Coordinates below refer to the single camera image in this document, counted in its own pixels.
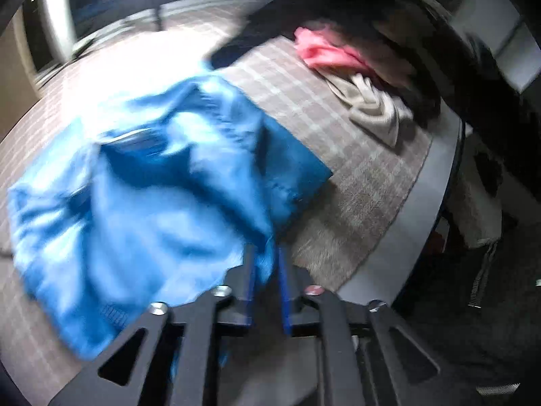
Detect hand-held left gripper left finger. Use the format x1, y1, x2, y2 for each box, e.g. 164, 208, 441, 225
48, 243, 258, 406

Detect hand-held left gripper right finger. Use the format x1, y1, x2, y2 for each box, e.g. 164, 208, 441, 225
277, 245, 483, 406

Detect blue jacket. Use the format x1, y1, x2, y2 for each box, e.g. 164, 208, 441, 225
8, 74, 334, 360

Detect plaid woven mat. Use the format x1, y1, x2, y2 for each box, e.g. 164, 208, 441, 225
0, 0, 434, 390

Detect person's black zip jacket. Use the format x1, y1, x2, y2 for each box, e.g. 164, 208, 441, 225
393, 237, 541, 406

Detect beige garment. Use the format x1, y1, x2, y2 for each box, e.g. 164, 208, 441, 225
325, 72, 415, 149

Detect pink garment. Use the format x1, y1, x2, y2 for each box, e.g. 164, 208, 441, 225
293, 25, 377, 74

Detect white framed window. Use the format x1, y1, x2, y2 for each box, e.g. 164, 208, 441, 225
17, 0, 271, 89

